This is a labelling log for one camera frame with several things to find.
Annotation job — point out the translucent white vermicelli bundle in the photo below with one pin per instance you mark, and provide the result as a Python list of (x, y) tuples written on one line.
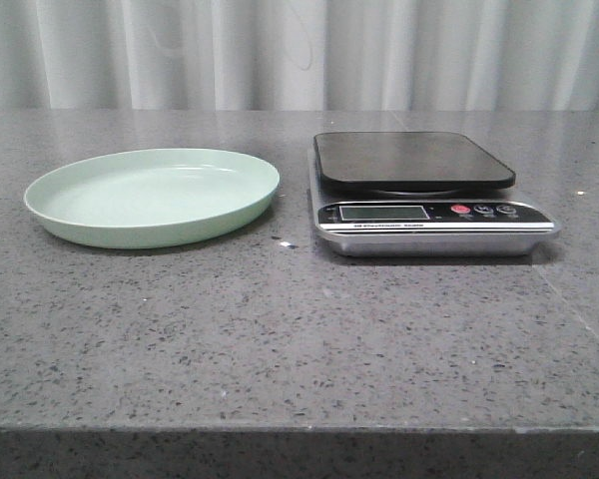
[(226, 38)]

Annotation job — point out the black and silver kitchen scale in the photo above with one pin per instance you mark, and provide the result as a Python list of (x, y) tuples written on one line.
[(418, 194)]

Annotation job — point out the light green round plate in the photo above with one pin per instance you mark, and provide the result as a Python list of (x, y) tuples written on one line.
[(152, 198)]

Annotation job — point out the white pleated curtain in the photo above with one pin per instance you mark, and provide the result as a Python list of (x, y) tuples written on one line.
[(369, 55)]

